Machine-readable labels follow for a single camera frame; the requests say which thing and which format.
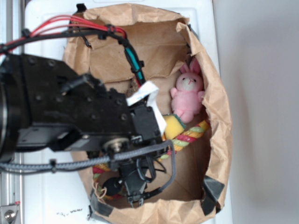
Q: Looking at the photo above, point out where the grey braided cable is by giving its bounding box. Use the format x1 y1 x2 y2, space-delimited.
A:
0 140 177 199

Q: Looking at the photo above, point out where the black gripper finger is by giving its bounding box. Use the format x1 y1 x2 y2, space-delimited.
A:
119 161 156 207
103 177 122 196

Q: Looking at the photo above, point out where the white ribbon cable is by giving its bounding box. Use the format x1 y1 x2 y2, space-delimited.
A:
126 81 167 136

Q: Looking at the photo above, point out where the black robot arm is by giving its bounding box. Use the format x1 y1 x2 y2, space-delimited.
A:
0 54 168 203

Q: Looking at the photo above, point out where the metal frame rail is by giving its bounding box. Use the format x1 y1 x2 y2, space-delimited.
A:
0 0 26 224

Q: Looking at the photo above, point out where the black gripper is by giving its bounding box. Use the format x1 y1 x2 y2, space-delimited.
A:
4 54 162 162

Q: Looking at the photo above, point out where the brown paper bag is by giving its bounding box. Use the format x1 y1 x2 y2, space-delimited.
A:
76 3 232 224

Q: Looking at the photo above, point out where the brown rock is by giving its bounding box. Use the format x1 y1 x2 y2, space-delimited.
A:
126 79 139 98

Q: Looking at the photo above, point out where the pink plush bunny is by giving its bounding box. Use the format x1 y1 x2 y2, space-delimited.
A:
170 58 205 124

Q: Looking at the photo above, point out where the yellow green sponge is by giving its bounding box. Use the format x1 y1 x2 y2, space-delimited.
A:
162 114 186 140

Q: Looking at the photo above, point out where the red black cable bundle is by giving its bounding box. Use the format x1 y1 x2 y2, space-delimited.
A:
0 14 145 87

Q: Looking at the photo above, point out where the multicolored twisted rope toy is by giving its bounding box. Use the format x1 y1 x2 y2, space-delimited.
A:
93 120 210 200

